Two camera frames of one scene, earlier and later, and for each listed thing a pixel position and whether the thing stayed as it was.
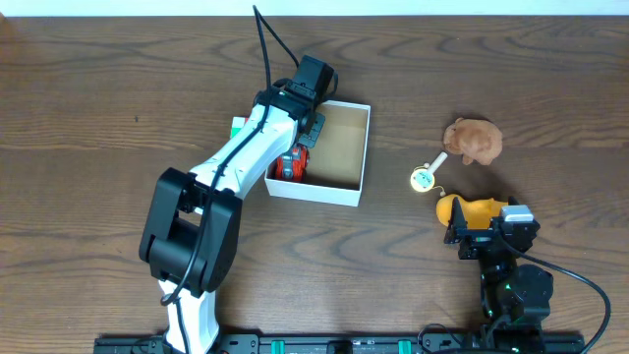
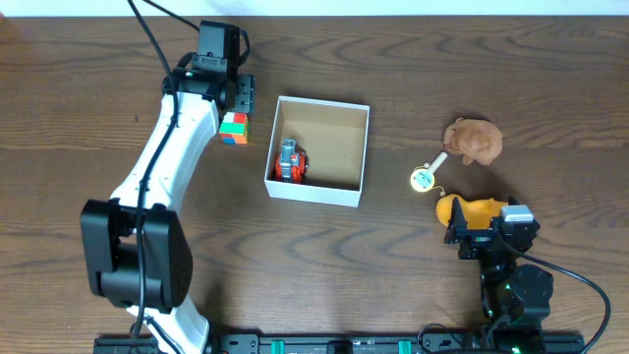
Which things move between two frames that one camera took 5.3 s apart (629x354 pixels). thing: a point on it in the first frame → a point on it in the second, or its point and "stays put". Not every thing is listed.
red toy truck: [292, 164] stays put
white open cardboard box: [335, 164] stays put
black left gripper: [314, 127] → [244, 93]
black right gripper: [479, 239] stays put
